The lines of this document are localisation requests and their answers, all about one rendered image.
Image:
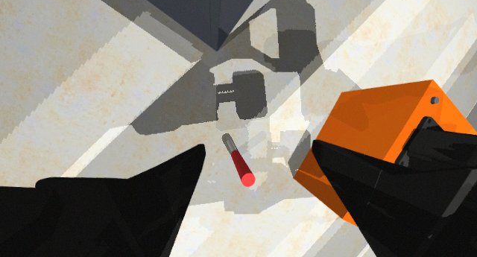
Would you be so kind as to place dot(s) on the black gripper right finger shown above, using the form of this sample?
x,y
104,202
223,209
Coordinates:
x,y
399,210

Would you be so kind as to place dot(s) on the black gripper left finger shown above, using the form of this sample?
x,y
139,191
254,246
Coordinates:
x,y
148,208

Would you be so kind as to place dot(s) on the red peg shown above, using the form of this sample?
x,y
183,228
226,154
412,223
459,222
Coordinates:
x,y
246,176

